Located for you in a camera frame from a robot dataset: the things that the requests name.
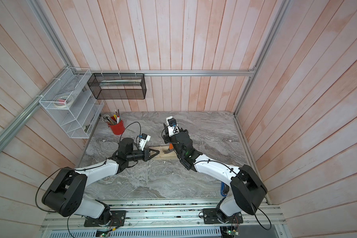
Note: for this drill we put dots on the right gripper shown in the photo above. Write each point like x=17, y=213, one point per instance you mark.
x=167, y=138

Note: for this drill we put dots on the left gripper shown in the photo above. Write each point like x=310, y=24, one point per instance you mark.
x=147, y=151

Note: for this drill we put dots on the orange black claw hammer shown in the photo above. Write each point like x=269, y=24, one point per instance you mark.
x=169, y=150

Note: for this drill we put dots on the wooden block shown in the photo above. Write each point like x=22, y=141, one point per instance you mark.
x=162, y=155

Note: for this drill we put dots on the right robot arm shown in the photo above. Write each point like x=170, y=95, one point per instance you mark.
x=247, y=191

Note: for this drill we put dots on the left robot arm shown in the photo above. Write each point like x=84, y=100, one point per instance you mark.
x=65, y=194

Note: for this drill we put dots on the red pen cup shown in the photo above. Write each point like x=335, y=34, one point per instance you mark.
x=117, y=129

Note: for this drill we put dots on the pens and pencils bundle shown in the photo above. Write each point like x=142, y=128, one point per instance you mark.
x=111, y=120

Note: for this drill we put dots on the blue object on table edge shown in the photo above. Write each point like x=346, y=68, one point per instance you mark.
x=224, y=190

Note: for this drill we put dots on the black mesh basket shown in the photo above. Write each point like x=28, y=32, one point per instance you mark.
x=118, y=86

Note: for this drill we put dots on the tape roll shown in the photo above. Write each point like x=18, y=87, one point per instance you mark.
x=63, y=101

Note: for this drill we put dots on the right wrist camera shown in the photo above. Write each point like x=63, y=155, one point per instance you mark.
x=172, y=126

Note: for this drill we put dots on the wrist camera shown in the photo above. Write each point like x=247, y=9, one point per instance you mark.
x=143, y=139
x=172, y=126

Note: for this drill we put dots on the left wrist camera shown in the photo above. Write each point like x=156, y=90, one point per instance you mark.
x=143, y=139

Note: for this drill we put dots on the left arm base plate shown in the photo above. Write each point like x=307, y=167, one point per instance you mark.
x=115, y=218

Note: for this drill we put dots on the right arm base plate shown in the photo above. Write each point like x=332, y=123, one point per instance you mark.
x=215, y=216

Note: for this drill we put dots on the horizontal aluminium rail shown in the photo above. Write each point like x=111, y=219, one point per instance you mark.
x=200, y=73

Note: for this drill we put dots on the white wire mesh shelf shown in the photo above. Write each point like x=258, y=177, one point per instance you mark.
x=79, y=119

